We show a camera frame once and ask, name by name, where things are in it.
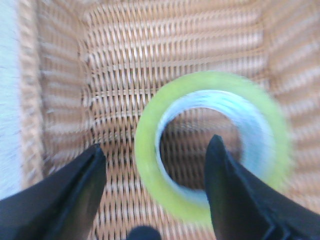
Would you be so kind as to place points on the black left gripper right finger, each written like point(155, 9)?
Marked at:
point(242, 207)

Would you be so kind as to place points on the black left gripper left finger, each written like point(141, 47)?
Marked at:
point(63, 206)

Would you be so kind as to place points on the yellow packing tape roll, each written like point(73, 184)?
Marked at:
point(263, 129)

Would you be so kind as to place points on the brown wicker basket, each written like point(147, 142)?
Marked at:
point(89, 67)

